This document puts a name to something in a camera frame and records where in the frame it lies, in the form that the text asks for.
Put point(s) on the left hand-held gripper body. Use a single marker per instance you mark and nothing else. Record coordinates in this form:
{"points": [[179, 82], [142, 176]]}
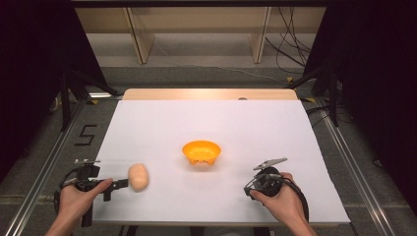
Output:
{"points": [[88, 172]]}

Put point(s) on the black curtain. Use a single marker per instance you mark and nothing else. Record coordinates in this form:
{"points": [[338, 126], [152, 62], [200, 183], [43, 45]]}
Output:
{"points": [[377, 82], [32, 82]]}

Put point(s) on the orange plastic bowl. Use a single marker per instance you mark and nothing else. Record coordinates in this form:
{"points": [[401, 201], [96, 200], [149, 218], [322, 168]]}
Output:
{"points": [[201, 151]]}

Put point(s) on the yellow tape marker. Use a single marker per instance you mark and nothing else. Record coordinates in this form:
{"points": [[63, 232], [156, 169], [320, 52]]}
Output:
{"points": [[94, 102], [289, 79], [310, 100]]}

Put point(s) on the black metal stand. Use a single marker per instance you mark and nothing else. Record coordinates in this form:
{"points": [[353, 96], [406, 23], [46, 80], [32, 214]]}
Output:
{"points": [[333, 98], [65, 105]]}

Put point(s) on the white paper sheet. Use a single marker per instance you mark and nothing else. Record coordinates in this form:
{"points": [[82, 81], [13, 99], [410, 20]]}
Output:
{"points": [[213, 124]]}

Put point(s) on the person's left hand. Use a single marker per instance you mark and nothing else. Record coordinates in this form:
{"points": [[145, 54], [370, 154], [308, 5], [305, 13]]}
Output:
{"points": [[73, 203]]}

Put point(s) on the metal floor rail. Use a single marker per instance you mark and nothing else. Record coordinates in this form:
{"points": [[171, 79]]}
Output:
{"points": [[49, 164], [357, 164]]}

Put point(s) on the beige potato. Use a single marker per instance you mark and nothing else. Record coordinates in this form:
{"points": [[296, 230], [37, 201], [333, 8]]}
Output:
{"points": [[138, 177]]}

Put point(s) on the light wooden table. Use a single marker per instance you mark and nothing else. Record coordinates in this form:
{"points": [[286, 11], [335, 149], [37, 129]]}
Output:
{"points": [[196, 94]]}

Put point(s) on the light wooden shelf frame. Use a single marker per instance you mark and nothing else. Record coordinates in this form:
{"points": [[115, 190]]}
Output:
{"points": [[141, 36]]}

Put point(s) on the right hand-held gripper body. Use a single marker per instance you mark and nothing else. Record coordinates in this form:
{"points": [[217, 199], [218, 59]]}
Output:
{"points": [[267, 183]]}

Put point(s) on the person's right hand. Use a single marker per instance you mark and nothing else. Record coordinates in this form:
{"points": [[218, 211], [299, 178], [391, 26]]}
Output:
{"points": [[286, 205]]}

